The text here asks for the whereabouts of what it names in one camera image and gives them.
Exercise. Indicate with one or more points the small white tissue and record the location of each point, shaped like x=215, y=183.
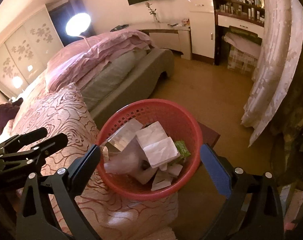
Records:
x=164, y=178

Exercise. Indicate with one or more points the rose pattern bedspread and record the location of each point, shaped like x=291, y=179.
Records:
x=110, y=215

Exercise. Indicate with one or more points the white sliding door wardrobe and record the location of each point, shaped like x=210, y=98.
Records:
x=25, y=53

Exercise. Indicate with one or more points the white tall cabinet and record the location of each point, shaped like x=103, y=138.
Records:
x=203, y=29

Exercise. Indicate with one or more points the green foil wrapper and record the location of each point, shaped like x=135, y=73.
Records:
x=183, y=151

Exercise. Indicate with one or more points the white low tv cabinet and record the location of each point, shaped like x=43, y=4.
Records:
x=168, y=36

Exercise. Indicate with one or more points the round ring lamp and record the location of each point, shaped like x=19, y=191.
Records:
x=78, y=24

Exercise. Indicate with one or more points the folded pink quilt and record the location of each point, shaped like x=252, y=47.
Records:
x=79, y=61

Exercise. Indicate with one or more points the white paper tissue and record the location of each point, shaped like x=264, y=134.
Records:
x=158, y=147

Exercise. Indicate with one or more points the plaid covered dresser stool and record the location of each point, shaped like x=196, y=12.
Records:
x=245, y=49

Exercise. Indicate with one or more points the dresser with cosmetics shelf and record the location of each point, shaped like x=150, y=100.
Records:
x=243, y=14

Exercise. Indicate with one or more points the purple garment on bed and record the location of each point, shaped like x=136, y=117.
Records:
x=8, y=111

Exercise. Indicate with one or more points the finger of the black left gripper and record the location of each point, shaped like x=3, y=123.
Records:
x=20, y=164
x=15, y=143

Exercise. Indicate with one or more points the dark red low stool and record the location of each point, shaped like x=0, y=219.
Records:
x=210, y=136

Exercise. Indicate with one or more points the rose in glass vase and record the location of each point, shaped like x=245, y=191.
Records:
x=152, y=12

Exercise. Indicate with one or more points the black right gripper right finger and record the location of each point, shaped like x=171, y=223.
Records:
x=252, y=209

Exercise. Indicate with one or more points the red plastic mesh trash basket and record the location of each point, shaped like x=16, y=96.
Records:
x=177, y=122

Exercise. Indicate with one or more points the pink lace curtain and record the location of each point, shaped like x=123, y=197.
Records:
x=280, y=52

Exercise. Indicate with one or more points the grey bed frame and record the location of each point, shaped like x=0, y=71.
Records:
x=125, y=80

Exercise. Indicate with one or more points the clear plastic bag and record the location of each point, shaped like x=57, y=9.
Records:
x=126, y=162

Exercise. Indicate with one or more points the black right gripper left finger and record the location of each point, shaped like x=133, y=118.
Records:
x=36, y=218

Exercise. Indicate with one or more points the silver foil package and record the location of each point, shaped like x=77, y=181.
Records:
x=119, y=140

